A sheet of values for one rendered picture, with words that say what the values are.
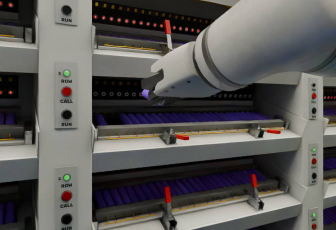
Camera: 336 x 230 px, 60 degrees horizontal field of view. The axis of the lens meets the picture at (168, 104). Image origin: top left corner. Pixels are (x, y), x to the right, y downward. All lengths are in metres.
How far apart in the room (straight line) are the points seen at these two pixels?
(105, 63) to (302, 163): 0.63
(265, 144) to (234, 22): 0.57
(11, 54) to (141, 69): 0.25
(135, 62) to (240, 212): 0.47
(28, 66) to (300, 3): 0.46
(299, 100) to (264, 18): 0.68
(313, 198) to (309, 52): 0.76
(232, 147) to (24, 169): 0.47
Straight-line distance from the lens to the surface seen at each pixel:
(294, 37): 0.26
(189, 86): 0.38
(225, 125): 0.79
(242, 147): 0.78
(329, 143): 1.06
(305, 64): 0.31
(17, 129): 0.63
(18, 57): 0.58
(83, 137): 0.58
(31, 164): 0.58
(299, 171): 0.96
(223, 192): 0.84
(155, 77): 0.41
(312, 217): 1.02
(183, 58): 0.36
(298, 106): 0.94
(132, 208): 0.71
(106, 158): 0.60
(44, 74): 0.57
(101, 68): 0.60
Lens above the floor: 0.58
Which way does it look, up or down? level
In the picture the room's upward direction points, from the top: straight up
